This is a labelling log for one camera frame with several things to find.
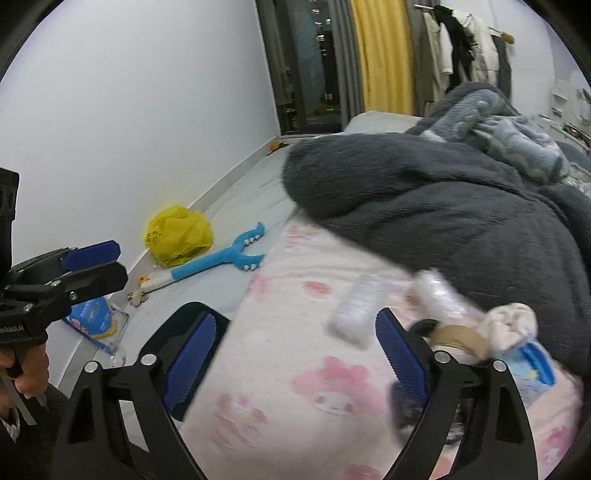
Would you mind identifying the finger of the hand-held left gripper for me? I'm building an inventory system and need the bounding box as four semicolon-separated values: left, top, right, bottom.
4;262;129;319
9;240;122;287

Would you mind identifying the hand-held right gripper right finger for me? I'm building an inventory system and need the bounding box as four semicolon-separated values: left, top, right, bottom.
374;307;539;480

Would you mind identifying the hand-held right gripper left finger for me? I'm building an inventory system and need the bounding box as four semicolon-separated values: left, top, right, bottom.
53;302;232;480

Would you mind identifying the brown tape roll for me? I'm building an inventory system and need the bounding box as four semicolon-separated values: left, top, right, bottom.
431;325;492;363

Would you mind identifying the clear plastic packet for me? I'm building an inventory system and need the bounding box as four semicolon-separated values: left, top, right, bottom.
327;272;384;347

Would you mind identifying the clear plastic wrap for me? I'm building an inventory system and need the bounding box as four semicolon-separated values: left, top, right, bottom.
406;268;467;319

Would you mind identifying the light blue packet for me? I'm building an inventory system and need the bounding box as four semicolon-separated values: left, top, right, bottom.
494;339;557;393

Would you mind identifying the person's left forearm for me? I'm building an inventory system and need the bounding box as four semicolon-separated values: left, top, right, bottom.
0;385;65;480

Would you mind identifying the person's left hand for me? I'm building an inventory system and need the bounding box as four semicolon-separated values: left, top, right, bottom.
0;342;51;407

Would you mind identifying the blue pet food bag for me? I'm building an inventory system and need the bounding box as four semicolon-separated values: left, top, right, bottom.
65;296;129;356

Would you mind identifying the yellow plastic bag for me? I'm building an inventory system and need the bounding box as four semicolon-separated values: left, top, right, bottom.
145;206;214;267

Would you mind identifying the pink printed blanket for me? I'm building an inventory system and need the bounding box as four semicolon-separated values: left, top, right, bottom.
178;222;585;480

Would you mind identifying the blue forked plush toy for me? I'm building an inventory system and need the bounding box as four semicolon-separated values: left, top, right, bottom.
139;222;267;294

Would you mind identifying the dark grey fleece blanket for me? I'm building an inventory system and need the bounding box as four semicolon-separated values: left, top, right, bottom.
283;134;591;379

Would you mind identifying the grey bed sheet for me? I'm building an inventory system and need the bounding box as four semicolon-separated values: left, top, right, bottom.
342;111;426;137

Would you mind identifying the blue grey fluffy blanket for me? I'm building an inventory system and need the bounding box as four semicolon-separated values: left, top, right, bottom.
406;83;573;185

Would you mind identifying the dark glass door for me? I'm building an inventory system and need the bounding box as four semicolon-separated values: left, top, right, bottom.
256;0;345;137

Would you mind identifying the grey curtain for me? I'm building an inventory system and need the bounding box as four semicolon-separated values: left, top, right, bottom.
332;0;365;134

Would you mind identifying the yellow curtain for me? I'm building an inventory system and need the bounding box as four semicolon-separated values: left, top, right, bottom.
348;0;416;114

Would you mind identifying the hanging white garment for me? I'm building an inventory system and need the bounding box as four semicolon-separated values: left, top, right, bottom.
418;4;455;107

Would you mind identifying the hanging grey garment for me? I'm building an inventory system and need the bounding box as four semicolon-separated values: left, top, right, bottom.
492;32;513;100

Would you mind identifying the hanging white jacket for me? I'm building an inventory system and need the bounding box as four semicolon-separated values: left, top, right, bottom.
455;11;502;86

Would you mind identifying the hanging black garment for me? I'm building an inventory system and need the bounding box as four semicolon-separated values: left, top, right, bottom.
436;4;472;79

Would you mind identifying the white wall shelf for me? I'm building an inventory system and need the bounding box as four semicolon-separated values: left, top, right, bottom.
549;80;591;153

